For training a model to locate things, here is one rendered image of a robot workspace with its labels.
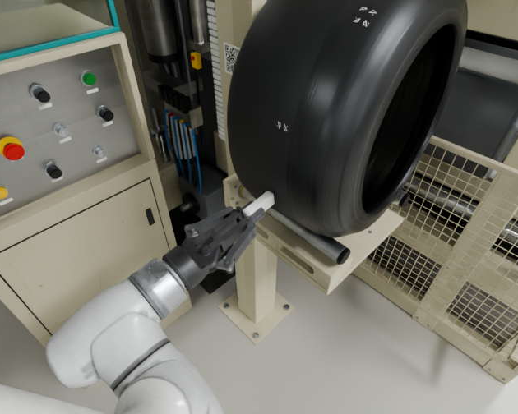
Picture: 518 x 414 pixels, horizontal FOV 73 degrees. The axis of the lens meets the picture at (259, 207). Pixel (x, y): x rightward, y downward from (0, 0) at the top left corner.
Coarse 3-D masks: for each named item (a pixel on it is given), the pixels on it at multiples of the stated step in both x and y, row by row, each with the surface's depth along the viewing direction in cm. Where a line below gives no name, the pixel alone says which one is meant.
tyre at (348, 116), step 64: (320, 0) 55; (384, 0) 51; (448, 0) 57; (256, 64) 59; (320, 64) 52; (384, 64) 51; (448, 64) 77; (256, 128) 61; (320, 128) 54; (384, 128) 100; (256, 192) 74; (320, 192) 60; (384, 192) 93
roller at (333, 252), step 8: (248, 192) 97; (272, 216) 93; (280, 216) 90; (288, 224) 89; (296, 224) 88; (296, 232) 88; (304, 232) 86; (312, 232) 85; (304, 240) 88; (312, 240) 85; (320, 240) 84; (328, 240) 83; (336, 240) 84; (320, 248) 84; (328, 248) 82; (336, 248) 81; (344, 248) 81; (328, 256) 83; (336, 256) 81; (344, 256) 81
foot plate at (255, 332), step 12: (228, 300) 175; (276, 300) 175; (228, 312) 170; (240, 312) 170; (276, 312) 170; (288, 312) 170; (240, 324) 165; (252, 324) 165; (264, 324) 165; (276, 324) 166; (252, 336) 161; (264, 336) 161
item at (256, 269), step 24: (216, 0) 80; (240, 0) 75; (264, 0) 74; (216, 24) 84; (240, 24) 78; (240, 264) 144; (264, 264) 139; (240, 288) 158; (264, 288) 151; (264, 312) 165
